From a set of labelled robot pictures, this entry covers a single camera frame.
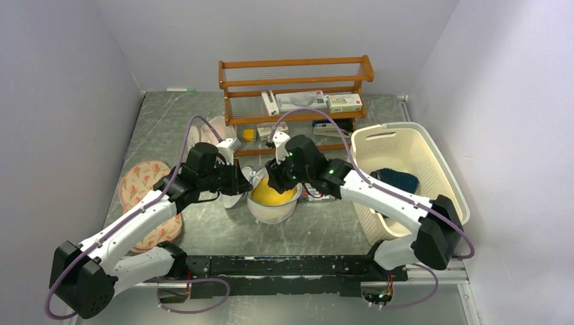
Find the yellow bra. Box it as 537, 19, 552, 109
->
250, 177, 297, 207

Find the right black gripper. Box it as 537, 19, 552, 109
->
265, 148, 313, 194

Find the orange wooden shelf rack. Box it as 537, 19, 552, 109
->
218, 55, 375, 135

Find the round white mesh laundry bag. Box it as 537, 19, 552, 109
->
222, 166, 303, 224

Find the flat white patterned box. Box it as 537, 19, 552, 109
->
275, 90, 328, 112

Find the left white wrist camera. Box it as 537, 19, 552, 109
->
216, 137, 241, 165

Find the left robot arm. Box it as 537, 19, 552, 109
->
45, 143, 252, 320

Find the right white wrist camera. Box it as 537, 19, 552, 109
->
267, 131, 290, 165

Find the green white box on shelf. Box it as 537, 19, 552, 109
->
326, 93, 363, 113

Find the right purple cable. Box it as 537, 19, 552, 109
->
269, 107, 475, 260

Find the coloured marker pack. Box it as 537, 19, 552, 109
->
298, 186, 335, 202

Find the floral pink oval pad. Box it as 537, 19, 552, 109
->
119, 160, 183, 254

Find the black base frame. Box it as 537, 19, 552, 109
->
165, 254, 407, 299

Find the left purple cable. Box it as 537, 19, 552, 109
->
45, 115, 224, 321

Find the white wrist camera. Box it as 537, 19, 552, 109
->
216, 137, 241, 165
267, 131, 290, 165

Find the blue white stapler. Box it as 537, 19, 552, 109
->
312, 118, 355, 139

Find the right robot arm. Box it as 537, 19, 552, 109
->
265, 132, 463, 280

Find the cream plastic laundry basket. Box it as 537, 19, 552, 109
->
351, 122, 470, 225

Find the yellow small block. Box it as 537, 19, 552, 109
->
242, 129, 257, 142

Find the green white marker pen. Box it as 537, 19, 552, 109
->
166, 87, 195, 93

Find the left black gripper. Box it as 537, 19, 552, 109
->
199, 158, 253, 196

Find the small white box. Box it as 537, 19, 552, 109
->
257, 122, 288, 142

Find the pink mesh laundry bag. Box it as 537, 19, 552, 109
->
186, 116, 240, 152

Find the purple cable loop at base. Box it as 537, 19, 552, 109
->
146, 277, 231, 315

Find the dark blue garment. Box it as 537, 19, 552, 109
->
370, 168, 420, 194

